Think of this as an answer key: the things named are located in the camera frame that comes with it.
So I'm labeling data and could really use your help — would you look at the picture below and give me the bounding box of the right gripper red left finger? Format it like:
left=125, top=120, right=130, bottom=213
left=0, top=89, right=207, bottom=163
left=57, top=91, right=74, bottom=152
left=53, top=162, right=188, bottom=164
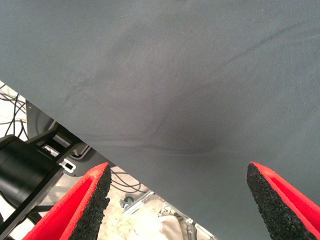
left=22, top=162, right=112, bottom=240

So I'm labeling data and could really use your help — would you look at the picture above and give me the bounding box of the dark grey table cloth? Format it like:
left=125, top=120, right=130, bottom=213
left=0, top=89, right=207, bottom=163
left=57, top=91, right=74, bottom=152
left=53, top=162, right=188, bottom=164
left=0, top=0, right=320, bottom=240

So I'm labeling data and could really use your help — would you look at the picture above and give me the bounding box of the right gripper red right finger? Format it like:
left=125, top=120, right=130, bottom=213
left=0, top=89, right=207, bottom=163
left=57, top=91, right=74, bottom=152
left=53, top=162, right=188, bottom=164
left=246, top=161, right=320, bottom=240

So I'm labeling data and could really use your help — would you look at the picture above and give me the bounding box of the aluminium profile frame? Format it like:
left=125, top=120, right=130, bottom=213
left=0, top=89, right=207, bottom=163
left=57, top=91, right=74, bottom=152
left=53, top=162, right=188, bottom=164
left=122, top=189, right=216, bottom=240

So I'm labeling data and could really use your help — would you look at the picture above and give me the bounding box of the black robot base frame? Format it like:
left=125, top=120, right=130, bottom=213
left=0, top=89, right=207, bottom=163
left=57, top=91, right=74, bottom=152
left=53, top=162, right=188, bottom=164
left=0, top=122, right=89, bottom=240

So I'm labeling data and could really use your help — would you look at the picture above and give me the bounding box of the grey caster wheel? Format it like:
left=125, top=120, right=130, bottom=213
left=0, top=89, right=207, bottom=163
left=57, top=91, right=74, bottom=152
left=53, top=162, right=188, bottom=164
left=119, top=196, right=136, bottom=209

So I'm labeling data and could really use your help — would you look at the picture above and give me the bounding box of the black floor cable tangle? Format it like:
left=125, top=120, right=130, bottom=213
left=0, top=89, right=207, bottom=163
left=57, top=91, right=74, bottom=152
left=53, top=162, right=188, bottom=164
left=109, top=169, right=151, bottom=195
left=0, top=83, right=29, bottom=141

